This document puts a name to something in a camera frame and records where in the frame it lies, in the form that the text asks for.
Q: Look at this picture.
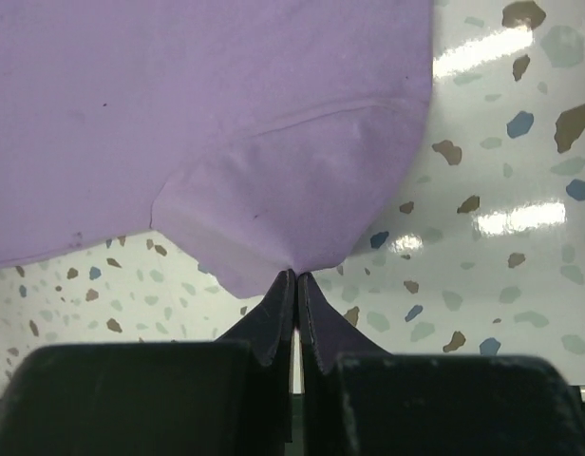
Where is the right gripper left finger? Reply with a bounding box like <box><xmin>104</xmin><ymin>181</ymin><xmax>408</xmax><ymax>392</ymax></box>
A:
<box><xmin>0</xmin><ymin>271</ymin><xmax>295</xmax><ymax>455</ymax></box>

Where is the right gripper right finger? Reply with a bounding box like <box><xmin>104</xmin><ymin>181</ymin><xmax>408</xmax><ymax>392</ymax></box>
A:
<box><xmin>296</xmin><ymin>275</ymin><xmax>585</xmax><ymax>455</ymax></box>

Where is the purple t shirt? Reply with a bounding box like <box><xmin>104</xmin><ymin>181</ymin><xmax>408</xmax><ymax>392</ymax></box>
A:
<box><xmin>0</xmin><ymin>1</ymin><xmax>434</xmax><ymax>298</ymax></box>

